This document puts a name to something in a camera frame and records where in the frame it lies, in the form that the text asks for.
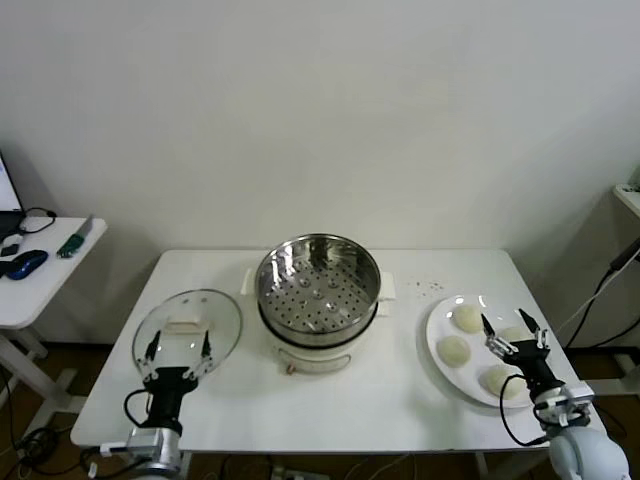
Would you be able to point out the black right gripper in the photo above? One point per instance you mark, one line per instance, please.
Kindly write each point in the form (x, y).
(532, 362)

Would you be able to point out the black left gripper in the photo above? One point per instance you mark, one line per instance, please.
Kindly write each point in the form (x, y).
(167, 382)

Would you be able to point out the white steamed baozi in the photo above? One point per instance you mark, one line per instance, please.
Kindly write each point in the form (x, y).
(467, 318)
(497, 382)
(454, 351)
(514, 334)

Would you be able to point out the glass pot lid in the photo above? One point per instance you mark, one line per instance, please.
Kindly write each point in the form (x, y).
(220, 310)

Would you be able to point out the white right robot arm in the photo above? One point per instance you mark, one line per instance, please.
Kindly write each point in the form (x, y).
(585, 450)

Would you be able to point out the steel steamer basket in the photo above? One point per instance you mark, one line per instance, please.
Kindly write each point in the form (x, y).
(320, 300)

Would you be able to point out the white round plate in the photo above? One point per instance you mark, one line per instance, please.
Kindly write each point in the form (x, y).
(442, 325)

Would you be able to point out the white electric pot base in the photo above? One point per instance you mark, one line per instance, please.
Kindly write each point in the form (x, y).
(320, 357)

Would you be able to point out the white side table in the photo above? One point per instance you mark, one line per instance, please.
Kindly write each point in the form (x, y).
(45, 285)

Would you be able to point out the blue computer mouse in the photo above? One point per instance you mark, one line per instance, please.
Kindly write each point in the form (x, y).
(27, 262)

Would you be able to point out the small black white adapter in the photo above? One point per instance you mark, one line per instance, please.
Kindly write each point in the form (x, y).
(9, 250)

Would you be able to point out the black laptop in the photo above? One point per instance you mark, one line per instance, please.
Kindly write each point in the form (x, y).
(6, 220)

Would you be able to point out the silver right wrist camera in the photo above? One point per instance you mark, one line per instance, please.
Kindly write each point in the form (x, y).
(577, 395)

